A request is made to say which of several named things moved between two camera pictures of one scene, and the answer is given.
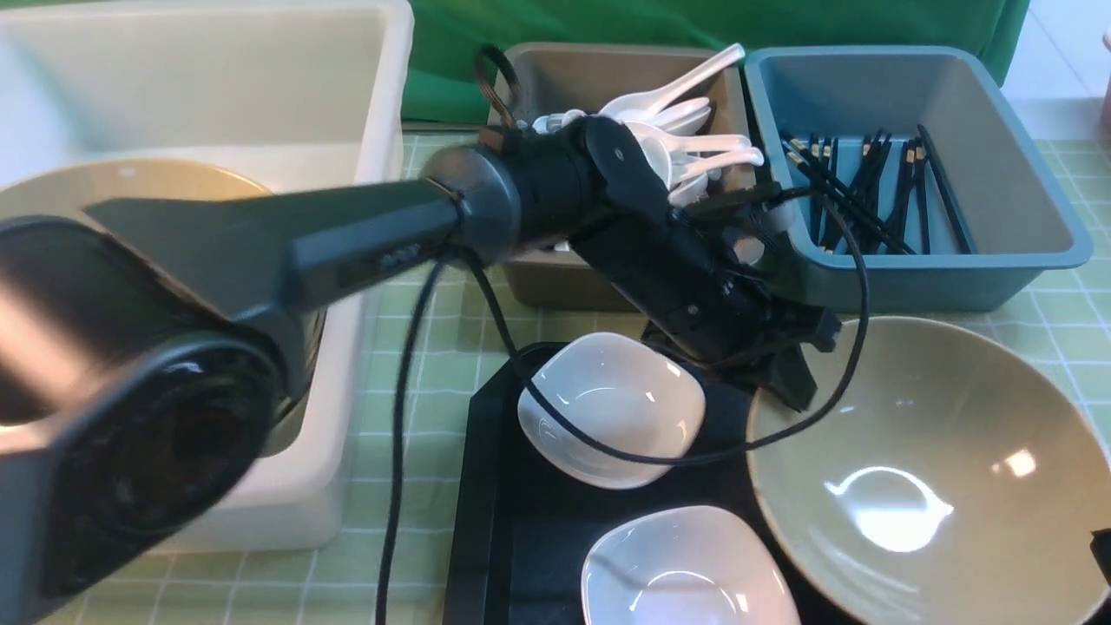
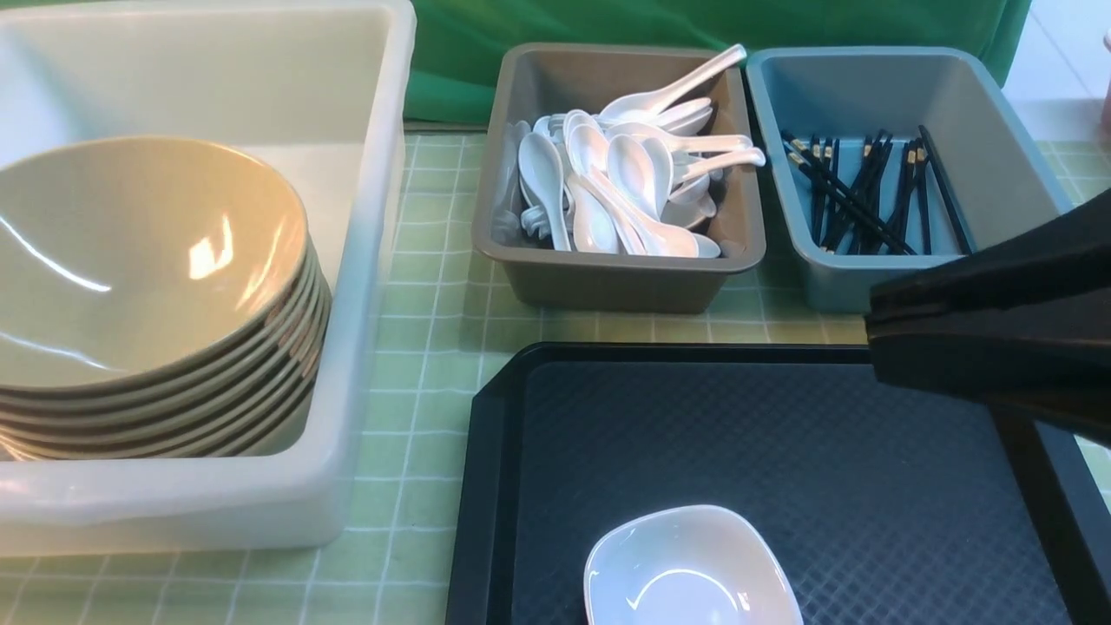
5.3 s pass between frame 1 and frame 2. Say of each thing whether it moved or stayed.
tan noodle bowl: moved
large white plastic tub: stayed
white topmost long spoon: stayed
